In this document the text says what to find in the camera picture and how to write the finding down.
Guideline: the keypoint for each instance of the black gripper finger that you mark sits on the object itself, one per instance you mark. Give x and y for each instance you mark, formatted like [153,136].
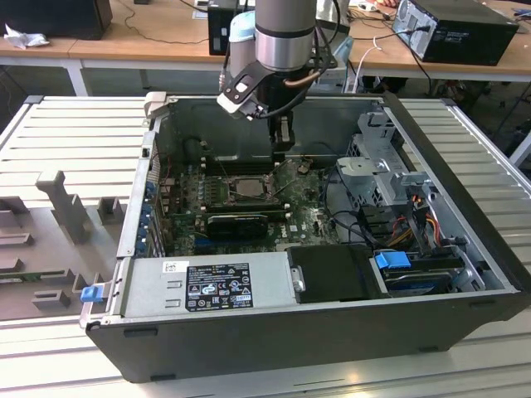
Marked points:
[283,130]

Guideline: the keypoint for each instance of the silver square CPU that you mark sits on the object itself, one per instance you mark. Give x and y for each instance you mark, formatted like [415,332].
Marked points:
[249,185]

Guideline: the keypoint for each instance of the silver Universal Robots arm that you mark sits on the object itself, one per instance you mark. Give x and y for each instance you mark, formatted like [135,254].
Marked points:
[284,25]

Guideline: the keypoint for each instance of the black RAM slot bank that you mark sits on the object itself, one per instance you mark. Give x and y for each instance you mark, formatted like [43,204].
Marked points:
[245,207]
[240,166]

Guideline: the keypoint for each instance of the CPU socket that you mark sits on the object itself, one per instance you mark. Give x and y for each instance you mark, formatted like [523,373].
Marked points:
[228,188]

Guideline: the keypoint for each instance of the green motherboard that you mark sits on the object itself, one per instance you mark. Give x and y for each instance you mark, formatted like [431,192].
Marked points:
[307,215]

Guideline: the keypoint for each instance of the small black computer tower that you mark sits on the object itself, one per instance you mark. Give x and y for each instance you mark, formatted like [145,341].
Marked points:
[217,33]

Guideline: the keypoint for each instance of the grey metal drive cage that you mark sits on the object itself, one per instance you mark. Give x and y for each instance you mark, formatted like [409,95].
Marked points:
[365,174]

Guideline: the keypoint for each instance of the black graphics card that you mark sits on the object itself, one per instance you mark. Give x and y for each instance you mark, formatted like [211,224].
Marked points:
[236,227]

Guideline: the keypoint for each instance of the black plastic shroud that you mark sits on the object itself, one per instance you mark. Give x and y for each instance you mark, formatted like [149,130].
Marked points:
[332,273]

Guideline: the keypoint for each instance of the wooden desk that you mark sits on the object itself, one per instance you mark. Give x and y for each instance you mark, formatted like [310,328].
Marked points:
[124,49]

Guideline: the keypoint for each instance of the hard disk in blue carrier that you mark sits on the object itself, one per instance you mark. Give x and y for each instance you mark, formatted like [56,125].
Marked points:
[392,263]

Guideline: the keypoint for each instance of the black desktop computer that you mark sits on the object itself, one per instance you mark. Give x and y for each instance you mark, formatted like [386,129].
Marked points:
[469,41]

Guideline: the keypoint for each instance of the silver power supply unit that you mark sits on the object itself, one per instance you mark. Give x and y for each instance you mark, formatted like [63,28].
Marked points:
[149,290]

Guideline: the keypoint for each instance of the black open PC case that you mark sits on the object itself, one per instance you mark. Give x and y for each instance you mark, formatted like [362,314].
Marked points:
[249,348]

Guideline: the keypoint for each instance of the black box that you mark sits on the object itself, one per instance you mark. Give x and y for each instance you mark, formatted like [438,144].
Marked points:
[54,18]

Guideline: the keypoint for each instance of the blue case latch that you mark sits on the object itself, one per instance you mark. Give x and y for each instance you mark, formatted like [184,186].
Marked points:
[91,294]

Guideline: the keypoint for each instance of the grey parts rack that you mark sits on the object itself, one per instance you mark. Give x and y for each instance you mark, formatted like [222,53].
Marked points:
[50,248]

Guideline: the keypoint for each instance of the crumpled white paper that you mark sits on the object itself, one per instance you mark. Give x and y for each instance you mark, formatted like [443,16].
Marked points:
[25,39]

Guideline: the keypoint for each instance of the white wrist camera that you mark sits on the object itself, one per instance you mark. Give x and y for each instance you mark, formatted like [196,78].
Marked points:
[232,101]

